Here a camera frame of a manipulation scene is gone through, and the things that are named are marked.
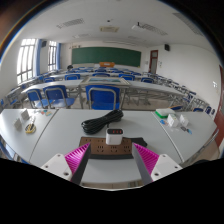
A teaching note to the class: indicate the framed board on desk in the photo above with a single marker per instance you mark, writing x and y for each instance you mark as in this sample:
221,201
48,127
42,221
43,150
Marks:
104,80

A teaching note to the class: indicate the large classroom window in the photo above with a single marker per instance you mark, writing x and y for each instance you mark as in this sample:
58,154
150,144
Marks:
26,61

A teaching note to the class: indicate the brown power strip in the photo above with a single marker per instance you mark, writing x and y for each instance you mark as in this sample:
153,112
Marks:
100,146

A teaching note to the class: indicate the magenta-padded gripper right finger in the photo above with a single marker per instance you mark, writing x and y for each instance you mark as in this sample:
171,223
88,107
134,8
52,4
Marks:
163,165

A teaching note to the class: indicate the blue classroom chair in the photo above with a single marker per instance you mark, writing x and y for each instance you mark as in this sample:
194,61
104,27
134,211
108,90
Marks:
56,95
34,96
101,98

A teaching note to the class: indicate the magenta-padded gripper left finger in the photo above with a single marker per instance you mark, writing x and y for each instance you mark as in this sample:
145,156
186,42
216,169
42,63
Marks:
60,165

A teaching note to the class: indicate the colourful printed card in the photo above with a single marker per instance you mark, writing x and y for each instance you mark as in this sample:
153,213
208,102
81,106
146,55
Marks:
163,122

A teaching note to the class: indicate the yellow tape roll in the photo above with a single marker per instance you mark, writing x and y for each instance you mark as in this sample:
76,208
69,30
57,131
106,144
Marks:
30,129

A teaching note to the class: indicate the red-brown door with window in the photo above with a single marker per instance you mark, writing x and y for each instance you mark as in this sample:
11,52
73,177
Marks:
220,110

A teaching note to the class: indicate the rows of grey desks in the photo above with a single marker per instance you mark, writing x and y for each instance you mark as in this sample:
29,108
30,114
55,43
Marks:
150,87

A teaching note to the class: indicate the narrow classroom window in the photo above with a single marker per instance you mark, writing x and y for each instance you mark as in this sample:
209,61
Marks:
52,56

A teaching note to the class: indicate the white wall switch panel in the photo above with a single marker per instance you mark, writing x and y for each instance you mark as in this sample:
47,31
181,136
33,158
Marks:
215,84

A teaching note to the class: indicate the dark red far door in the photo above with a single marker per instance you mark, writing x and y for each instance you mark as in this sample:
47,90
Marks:
153,61

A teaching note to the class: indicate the round dark stickers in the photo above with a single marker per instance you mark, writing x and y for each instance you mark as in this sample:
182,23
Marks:
185,129

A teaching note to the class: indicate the small white carton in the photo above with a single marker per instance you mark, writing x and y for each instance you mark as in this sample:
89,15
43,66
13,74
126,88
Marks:
184,120
172,120

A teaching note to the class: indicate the ceiling light panels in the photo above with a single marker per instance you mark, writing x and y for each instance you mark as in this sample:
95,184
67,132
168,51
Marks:
70,22

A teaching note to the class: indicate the ceiling air vent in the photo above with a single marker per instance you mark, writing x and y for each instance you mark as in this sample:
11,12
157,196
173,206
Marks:
109,29

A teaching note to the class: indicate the black wall speaker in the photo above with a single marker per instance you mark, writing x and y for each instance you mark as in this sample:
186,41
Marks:
167,47
44,43

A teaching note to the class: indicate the flat green and white box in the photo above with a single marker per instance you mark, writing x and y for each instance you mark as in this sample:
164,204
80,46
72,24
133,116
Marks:
165,112

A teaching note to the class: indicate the orange lectern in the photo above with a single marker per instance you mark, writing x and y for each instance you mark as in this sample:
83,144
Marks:
107,64

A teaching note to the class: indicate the green chalkboard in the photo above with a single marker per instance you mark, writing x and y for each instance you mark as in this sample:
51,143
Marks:
106,56

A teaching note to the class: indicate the ceiling projector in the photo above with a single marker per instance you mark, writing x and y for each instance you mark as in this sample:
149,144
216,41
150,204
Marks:
137,26

